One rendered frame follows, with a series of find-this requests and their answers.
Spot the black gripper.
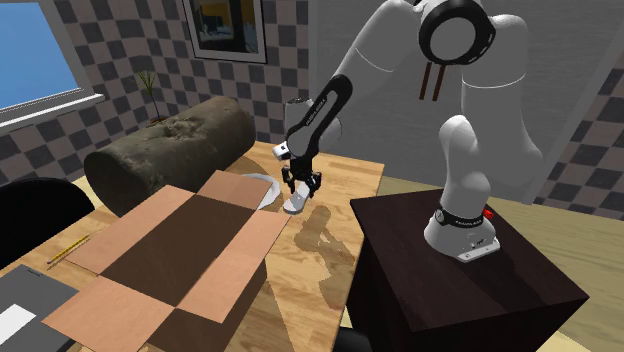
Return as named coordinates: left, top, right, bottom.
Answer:
left=281, top=152, right=323, bottom=200

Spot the small white bottle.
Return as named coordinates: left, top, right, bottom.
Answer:
left=282, top=182, right=312, bottom=216

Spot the white plate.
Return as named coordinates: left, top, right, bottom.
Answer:
left=240, top=172, right=282, bottom=211

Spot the wooden table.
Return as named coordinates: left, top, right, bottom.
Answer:
left=0, top=140, right=386, bottom=352

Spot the open brown cardboard box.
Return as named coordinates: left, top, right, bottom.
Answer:
left=42, top=169, right=293, bottom=352

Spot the thin green potted plant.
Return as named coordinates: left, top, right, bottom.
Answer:
left=135, top=69, right=170, bottom=124

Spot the dark brown robot stand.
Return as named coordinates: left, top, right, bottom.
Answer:
left=344, top=188, right=592, bottom=352

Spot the yellow pencil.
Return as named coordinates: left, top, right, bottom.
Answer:
left=46, top=233, right=92, bottom=266

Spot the black chair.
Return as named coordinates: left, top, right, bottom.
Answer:
left=0, top=177, right=97, bottom=270

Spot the framed wall picture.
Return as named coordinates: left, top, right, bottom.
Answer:
left=181, top=0, right=269, bottom=65

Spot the window with white frame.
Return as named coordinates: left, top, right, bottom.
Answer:
left=0, top=0, right=106, bottom=136

